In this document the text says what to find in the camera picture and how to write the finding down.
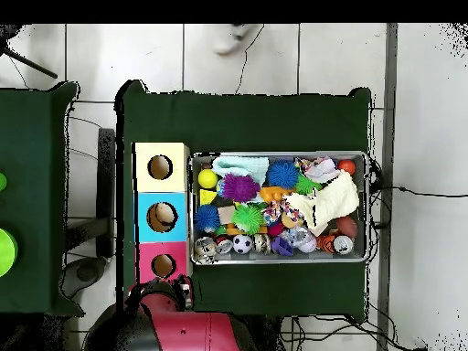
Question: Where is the clear mesh bin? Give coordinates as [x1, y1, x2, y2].
[188, 150, 370, 265]

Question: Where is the wooden box with three holes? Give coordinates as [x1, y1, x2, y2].
[132, 142, 192, 293]

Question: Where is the purple spiky ball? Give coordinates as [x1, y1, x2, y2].
[221, 173, 261, 205]

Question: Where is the green spiky ball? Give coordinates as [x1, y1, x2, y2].
[230, 203, 265, 236]

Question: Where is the mint green cloth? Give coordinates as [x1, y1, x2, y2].
[211, 155, 271, 186]

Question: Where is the yellow ball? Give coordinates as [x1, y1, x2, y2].
[197, 168, 219, 190]

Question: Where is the blue spiky ball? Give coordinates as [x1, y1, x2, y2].
[265, 159, 301, 190]
[193, 203, 222, 234]

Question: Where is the orange plastic toy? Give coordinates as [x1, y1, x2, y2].
[259, 186, 295, 205]

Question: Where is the small soccer ball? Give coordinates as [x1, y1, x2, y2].
[232, 234, 254, 256]

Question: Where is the crushed drink can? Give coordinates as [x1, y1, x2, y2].
[193, 236, 218, 265]

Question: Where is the dark green table cloth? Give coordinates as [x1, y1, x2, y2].
[114, 79, 373, 324]
[0, 80, 85, 317]

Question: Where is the cream cloth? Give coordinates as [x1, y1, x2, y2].
[282, 169, 361, 238]

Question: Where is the black stand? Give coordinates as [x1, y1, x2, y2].
[96, 127, 116, 259]

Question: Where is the person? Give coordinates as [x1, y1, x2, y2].
[213, 24, 259, 57]

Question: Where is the large lime green round object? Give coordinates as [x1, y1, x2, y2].
[0, 228, 19, 279]

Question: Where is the black tripod leg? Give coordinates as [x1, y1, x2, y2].
[0, 45, 59, 80]

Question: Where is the thin black floor cable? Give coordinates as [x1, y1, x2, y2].
[235, 24, 265, 95]

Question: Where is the black power cable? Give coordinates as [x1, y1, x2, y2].
[368, 184, 468, 199]

